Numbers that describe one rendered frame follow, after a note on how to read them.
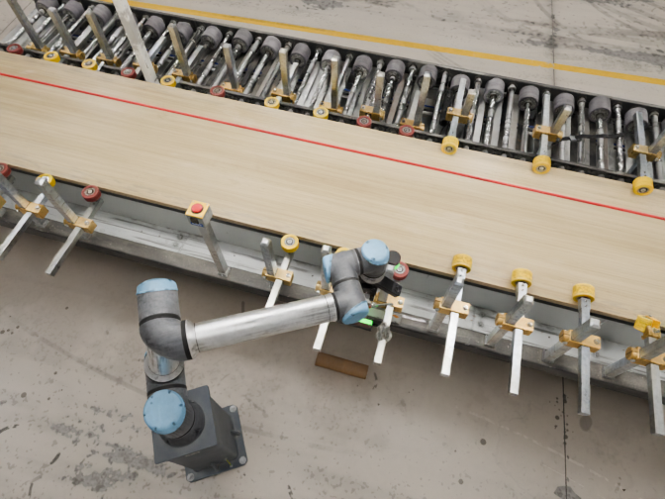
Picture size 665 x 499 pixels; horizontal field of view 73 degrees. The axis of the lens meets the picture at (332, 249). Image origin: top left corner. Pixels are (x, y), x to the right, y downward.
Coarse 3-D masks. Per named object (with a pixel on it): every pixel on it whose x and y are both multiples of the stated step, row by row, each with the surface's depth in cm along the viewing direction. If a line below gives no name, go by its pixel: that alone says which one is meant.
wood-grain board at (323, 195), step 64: (0, 64) 262; (64, 64) 262; (0, 128) 236; (64, 128) 237; (128, 128) 237; (192, 128) 237; (256, 128) 238; (320, 128) 238; (128, 192) 216; (192, 192) 216; (256, 192) 216; (320, 192) 217; (384, 192) 217; (448, 192) 217; (512, 192) 218; (576, 192) 218; (448, 256) 199; (512, 256) 200; (576, 256) 200; (640, 256) 200
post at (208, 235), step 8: (208, 224) 181; (208, 232) 183; (208, 240) 188; (216, 240) 193; (208, 248) 195; (216, 248) 195; (216, 256) 201; (216, 264) 208; (224, 264) 210; (224, 272) 213
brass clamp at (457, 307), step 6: (438, 300) 181; (456, 300) 181; (438, 306) 181; (456, 306) 180; (462, 306) 180; (468, 306) 180; (438, 312) 184; (444, 312) 182; (450, 312) 181; (456, 312) 179; (462, 312) 179; (468, 312) 179; (462, 318) 182
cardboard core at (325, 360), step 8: (320, 352) 262; (320, 360) 259; (328, 360) 259; (336, 360) 259; (344, 360) 259; (328, 368) 261; (336, 368) 258; (344, 368) 257; (352, 368) 257; (360, 368) 257; (360, 376) 257
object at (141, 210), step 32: (32, 192) 250; (64, 192) 239; (160, 224) 239; (224, 224) 219; (320, 256) 220; (416, 288) 220; (480, 288) 203; (544, 320) 211; (576, 320) 203; (608, 320) 196
